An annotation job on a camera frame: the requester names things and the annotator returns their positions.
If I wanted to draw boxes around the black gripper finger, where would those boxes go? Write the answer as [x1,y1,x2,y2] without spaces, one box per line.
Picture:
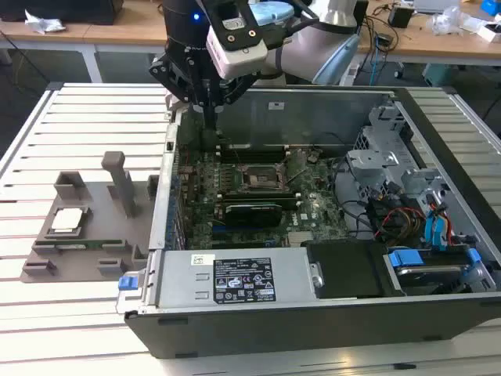
[147,52,212,132]
[210,73,258,132]

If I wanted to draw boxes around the silver CPU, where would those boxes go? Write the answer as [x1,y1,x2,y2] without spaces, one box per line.
[52,207,84,233]

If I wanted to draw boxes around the CPU socket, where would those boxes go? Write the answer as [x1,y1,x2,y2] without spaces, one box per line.
[237,161,287,193]

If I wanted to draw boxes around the grey case release latch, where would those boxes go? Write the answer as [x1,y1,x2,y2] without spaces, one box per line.
[164,90,186,114]

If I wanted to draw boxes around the RAM slot white clips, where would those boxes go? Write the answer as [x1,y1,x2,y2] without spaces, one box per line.
[216,151,291,157]
[216,143,291,150]

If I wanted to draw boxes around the wooden desk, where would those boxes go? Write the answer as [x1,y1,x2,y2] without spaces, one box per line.
[354,0,501,68]
[0,0,169,84]

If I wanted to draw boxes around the RAM slot black clips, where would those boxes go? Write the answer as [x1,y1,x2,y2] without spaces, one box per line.
[217,189,294,196]
[216,147,291,154]
[216,155,291,163]

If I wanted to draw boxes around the black equipment case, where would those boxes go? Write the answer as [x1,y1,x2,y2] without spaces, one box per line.
[0,0,125,25]

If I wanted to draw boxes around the green RAM stick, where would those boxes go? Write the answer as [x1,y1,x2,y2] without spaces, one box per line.
[33,238,123,251]
[220,194,301,209]

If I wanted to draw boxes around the black graphics card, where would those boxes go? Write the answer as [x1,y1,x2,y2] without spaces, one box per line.
[222,201,284,230]

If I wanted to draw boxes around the green motherboard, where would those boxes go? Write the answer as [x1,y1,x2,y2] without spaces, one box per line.
[175,146,350,250]

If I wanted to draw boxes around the crumpled white paper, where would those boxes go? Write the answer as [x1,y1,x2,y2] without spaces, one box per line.
[23,8,67,34]

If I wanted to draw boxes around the silver drive cage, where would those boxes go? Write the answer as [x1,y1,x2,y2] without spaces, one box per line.
[345,102,451,204]

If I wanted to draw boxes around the silver chipset heatsink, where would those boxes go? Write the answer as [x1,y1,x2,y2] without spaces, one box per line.
[287,230,315,248]

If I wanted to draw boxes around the grey parts rack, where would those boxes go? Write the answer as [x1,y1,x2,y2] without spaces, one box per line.
[19,150,161,284]

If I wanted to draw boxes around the small black box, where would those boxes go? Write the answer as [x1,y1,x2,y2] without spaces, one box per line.
[387,5,415,29]

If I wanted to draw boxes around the silver power supply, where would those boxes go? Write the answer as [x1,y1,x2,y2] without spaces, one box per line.
[156,248,326,311]

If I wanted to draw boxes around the teal box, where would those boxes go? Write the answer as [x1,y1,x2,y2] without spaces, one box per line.
[422,62,467,88]

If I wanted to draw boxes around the grey flat device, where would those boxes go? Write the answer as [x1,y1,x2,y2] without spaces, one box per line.
[413,0,460,13]

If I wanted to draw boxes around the blue plastic latch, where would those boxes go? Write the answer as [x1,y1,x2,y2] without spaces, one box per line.
[117,275,141,293]

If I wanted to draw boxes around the clear plastic bags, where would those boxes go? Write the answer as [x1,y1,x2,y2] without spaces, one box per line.
[424,5,478,37]

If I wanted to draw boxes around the blue disk carrier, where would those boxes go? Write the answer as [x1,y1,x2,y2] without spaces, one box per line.
[385,247,485,284]

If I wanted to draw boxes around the black PC case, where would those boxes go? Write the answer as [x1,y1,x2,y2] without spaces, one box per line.
[116,84,501,360]

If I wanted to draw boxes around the white open box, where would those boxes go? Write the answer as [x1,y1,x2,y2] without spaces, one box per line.
[474,21,501,43]

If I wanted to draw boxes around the hard disk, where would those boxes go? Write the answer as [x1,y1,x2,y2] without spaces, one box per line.
[394,264,463,295]

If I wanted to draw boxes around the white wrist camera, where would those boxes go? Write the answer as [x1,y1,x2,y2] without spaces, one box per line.
[205,13,270,80]

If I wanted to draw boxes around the blue hanging cable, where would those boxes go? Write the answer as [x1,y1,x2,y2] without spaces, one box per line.
[371,37,384,85]

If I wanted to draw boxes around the black wire bundle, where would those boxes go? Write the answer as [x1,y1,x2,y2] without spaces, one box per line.
[366,191,395,240]

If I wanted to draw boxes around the yellow wire bundle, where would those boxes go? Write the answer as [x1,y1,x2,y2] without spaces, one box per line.
[406,212,424,237]

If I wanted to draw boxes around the blue data cable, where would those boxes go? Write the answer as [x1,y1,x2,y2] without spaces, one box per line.
[436,215,452,251]
[424,214,438,250]

